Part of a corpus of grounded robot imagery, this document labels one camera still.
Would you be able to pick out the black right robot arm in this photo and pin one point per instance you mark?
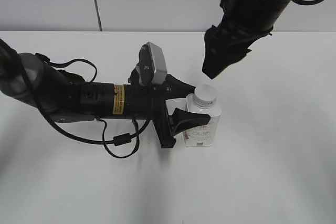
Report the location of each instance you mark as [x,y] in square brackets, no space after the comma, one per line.
[243,22]

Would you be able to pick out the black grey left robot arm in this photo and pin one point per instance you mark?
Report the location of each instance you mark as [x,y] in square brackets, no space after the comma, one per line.
[64,97]

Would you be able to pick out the white yili changqing bottle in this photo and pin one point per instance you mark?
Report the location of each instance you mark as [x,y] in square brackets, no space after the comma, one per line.
[202,131]

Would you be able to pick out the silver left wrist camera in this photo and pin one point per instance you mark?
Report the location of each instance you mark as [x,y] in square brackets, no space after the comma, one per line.
[151,67]

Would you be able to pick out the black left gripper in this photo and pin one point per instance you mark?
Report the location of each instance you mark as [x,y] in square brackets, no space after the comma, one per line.
[149,103]

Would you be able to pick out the white screw cap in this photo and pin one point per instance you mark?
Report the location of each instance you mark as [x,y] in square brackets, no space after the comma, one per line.
[205,96]

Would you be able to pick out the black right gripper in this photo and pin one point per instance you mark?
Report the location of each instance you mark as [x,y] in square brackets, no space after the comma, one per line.
[243,22]

